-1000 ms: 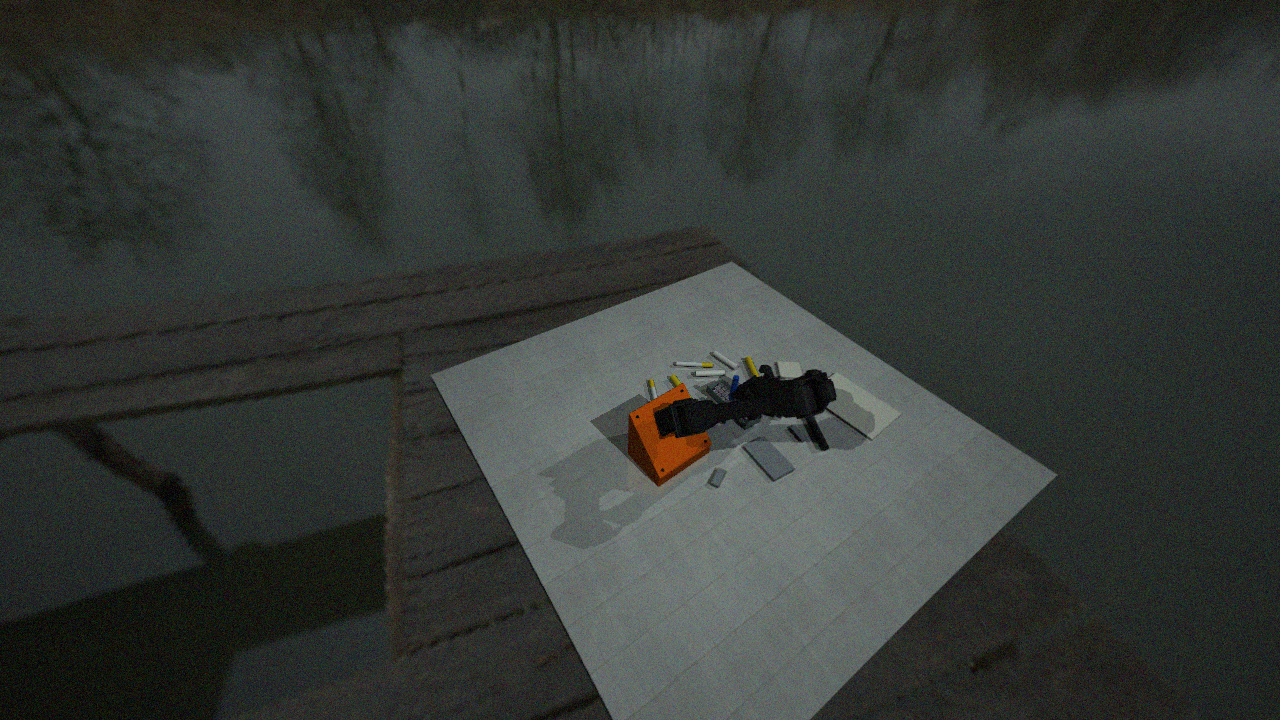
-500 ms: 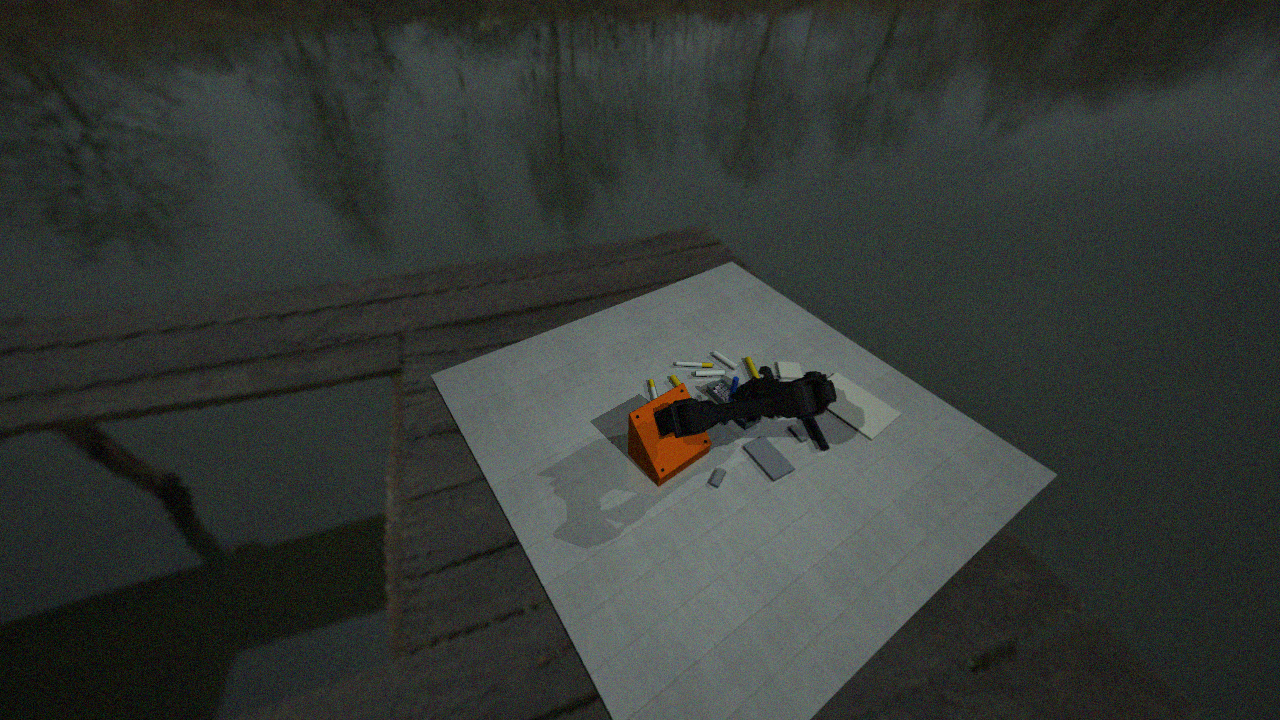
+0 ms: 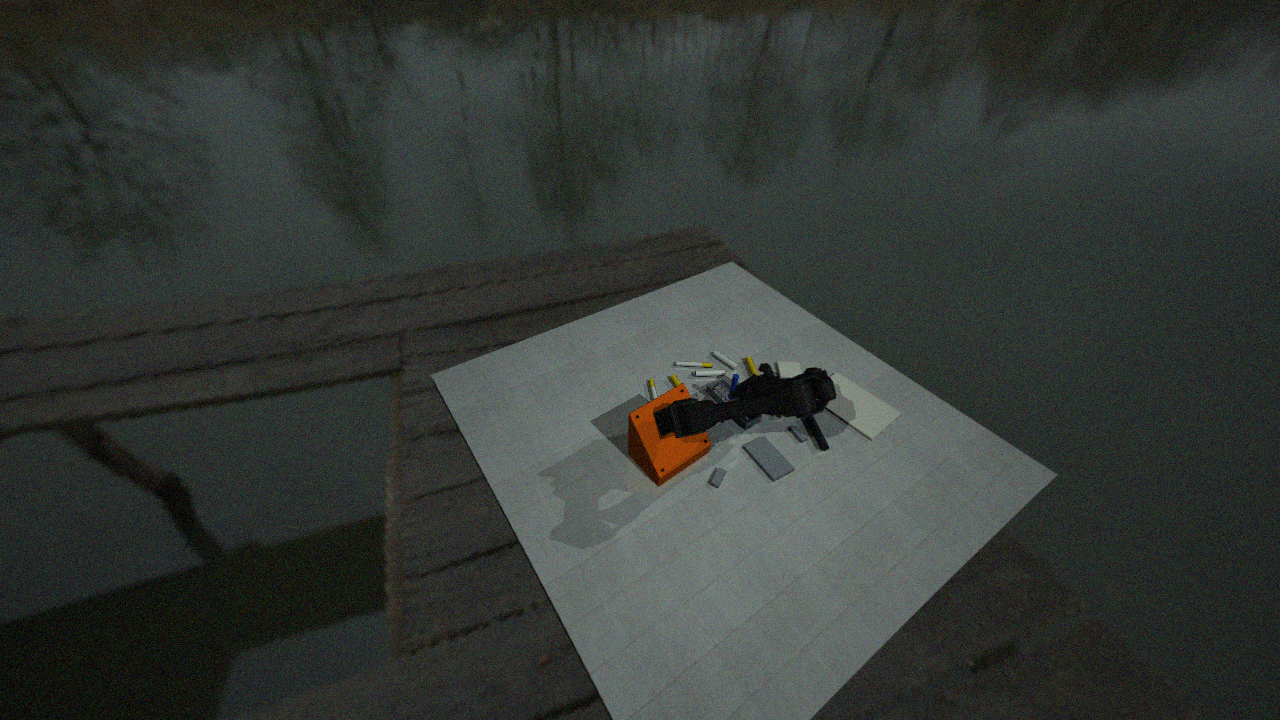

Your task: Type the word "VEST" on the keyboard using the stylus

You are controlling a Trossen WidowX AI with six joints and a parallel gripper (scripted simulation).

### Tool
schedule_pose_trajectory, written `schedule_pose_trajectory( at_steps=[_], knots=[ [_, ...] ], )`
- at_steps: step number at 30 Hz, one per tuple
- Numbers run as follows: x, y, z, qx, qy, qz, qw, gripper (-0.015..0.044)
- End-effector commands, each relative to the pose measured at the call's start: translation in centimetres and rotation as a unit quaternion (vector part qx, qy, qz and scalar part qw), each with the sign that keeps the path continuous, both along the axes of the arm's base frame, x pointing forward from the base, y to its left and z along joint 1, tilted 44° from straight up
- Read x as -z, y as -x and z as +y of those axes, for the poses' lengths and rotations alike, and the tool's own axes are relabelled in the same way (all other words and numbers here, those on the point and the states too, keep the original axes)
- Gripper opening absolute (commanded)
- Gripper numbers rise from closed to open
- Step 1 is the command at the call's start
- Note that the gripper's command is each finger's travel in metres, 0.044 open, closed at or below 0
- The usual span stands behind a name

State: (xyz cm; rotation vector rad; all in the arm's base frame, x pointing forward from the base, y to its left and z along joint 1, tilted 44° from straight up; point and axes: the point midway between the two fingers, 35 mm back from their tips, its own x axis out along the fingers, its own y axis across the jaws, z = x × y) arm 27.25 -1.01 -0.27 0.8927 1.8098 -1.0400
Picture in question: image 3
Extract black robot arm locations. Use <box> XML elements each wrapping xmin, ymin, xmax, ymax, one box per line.
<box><xmin>654</xmin><ymin>366</ymin><xmax>836</xmax><ymax>438</ymax></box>

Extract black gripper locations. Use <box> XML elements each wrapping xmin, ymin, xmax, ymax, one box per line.
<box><xmin>730</xmin><ymin>363</ymin><xmax>781</xmax><ymax>398</ymax></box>

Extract grey keyboard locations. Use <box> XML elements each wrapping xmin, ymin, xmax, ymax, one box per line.
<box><xmin>707</xmin><ymin>378</ymin><xmax>762</xmax><ymax>430</ymax></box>

